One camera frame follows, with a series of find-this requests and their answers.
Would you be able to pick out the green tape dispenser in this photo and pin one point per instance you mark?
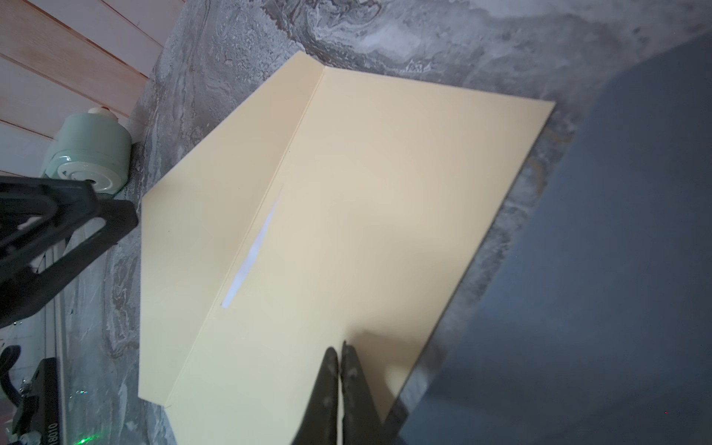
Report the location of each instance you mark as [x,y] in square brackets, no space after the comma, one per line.
[91,147]

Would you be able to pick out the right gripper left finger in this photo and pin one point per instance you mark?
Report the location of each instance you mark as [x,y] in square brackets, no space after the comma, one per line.
[319,423]

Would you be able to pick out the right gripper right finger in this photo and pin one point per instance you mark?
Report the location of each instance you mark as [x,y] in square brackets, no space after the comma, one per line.
[360,422]

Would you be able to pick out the grey envelope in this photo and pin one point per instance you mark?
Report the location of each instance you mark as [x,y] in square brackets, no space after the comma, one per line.
[597,327]

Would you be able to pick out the yellow envelope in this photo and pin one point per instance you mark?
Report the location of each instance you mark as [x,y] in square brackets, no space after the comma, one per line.
[331,206]

